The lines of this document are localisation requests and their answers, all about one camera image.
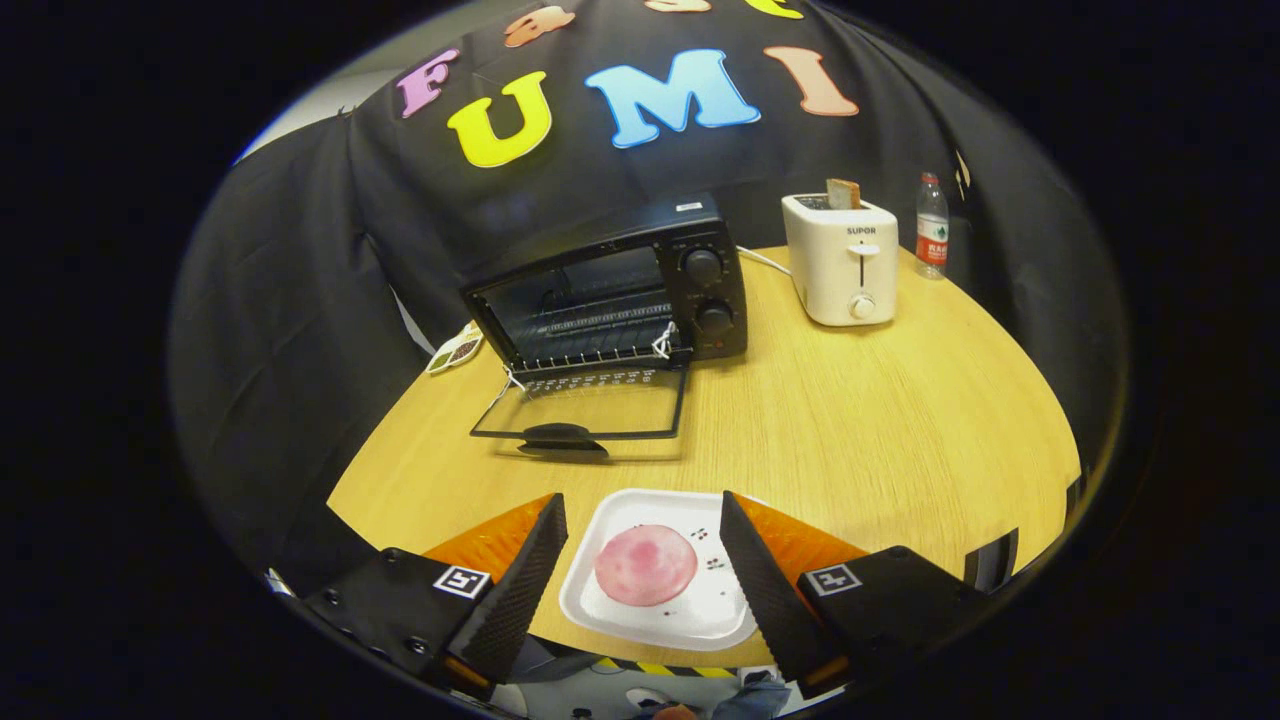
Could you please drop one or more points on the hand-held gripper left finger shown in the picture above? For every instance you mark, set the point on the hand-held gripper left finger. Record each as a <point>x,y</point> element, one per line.
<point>515,595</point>

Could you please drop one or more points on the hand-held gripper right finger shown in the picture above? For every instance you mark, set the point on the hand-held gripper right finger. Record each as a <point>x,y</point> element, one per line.
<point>765,590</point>

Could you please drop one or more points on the white square plate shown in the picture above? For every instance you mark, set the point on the white square plate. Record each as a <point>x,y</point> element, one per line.
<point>690,615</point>

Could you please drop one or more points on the pink ham slice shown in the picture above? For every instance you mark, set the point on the pink ham slice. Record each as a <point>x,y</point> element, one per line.
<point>645,565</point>

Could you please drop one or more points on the black toaster oven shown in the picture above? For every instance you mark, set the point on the black toaster oven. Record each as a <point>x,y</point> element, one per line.
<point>705,290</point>

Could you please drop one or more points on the white pop-up toaster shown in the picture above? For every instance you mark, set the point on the white pop-up toaster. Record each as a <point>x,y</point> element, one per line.
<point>840,270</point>

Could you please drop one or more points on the person's leg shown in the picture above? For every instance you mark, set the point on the person's leg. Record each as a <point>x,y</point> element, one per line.
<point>755,697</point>

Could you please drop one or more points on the yellow black striped tape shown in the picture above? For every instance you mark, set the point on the yellow black striped tape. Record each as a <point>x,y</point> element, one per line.
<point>665,668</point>

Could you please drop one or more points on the white divided dish with beans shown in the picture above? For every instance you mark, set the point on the white divided dish with beans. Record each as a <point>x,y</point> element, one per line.
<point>458,348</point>

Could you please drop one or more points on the red label water bottle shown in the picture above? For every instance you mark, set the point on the red label water bottle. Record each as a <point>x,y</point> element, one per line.
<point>932,235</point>

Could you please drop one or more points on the brown bread slice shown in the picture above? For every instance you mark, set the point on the brown bread slice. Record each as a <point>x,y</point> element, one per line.
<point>843,194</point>

